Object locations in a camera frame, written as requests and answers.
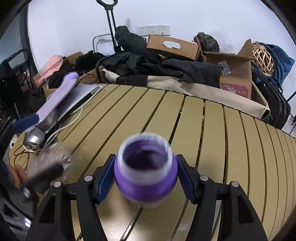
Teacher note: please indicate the black crumpled plastic bag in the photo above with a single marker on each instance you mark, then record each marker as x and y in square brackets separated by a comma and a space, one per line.
[207, 42]

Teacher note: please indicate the beige canvas bag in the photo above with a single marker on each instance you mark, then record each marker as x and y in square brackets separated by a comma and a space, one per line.
[199, 90]

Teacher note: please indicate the black backpack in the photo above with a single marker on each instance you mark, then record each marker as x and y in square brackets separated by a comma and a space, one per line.
[130, 42]

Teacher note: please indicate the clear plastic bottle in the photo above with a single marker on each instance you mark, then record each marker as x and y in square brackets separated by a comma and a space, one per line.
[54, 153]

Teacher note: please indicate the pink fabric item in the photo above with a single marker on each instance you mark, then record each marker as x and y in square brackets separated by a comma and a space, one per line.
[54, 64]

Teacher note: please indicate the white wall socket panel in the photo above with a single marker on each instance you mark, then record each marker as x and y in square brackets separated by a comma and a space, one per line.
[146, 30]

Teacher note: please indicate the black trolley handle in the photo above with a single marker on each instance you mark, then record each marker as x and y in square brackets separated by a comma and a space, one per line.
[111, 21]

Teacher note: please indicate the silver laptop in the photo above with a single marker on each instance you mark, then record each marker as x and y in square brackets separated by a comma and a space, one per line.
[78, 96]

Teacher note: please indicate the lavender plastic handheld device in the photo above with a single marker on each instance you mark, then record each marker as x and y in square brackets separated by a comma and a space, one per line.
[68, 83]

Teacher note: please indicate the flat cardboard box with handle hole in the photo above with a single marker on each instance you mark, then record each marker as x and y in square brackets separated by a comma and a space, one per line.
[168, 46]

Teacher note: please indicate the black clothing pile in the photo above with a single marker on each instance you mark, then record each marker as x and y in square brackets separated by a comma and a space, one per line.
[134, 70]

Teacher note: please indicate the person's left hand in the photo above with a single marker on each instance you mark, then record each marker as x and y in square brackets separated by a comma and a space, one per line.
[19, 175]

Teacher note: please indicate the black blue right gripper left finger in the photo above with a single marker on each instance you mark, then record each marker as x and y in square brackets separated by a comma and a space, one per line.
[53, 220]

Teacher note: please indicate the blue fabric bag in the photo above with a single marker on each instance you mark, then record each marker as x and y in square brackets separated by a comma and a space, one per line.
[283, 65]

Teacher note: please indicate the open cardboard box with label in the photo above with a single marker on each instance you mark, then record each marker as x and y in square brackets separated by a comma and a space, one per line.
[236, 74]

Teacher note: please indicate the purple white jar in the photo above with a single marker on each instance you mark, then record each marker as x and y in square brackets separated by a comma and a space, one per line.
[146, 169]

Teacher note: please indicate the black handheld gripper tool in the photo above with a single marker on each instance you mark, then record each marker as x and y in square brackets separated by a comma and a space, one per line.
[41, 182]

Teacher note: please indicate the woven rattan ball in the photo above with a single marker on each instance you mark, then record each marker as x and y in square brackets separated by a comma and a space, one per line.
[263, 59]

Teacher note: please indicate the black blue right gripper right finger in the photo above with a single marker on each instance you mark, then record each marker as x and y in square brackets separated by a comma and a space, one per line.
[239, 220]

